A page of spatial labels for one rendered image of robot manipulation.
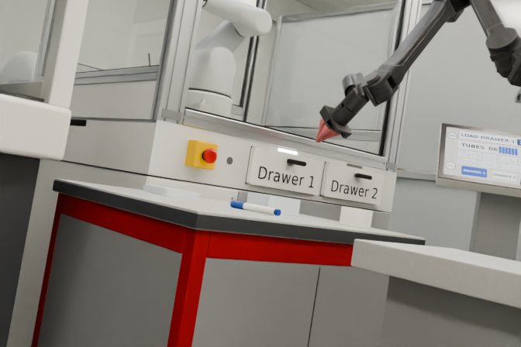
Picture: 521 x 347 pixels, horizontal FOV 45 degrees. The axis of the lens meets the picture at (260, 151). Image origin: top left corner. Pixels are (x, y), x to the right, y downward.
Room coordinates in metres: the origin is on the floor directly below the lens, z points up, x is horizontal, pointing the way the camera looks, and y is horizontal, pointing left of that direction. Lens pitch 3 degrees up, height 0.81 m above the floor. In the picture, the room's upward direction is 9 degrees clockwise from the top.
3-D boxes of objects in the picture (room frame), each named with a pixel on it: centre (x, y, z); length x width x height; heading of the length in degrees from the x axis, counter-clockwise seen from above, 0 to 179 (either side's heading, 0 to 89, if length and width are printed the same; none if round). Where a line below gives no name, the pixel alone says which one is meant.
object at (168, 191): (1.53, 0.20, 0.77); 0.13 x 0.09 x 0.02; 36
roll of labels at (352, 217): (1.40, -0.23, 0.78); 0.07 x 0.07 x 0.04
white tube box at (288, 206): (1.53, -0.05, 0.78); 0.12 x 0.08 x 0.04; 25
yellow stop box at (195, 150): (1.68, 0.15, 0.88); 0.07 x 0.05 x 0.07; 130
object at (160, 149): (2.30, 0.19, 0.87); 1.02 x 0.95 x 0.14; 130
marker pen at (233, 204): (1.32, -0.01, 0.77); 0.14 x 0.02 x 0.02; 46
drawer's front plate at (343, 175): (2.11, -0.33, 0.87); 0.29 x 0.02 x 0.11; 130
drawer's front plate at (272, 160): (1.91, -0.09, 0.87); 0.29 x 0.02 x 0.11; 130
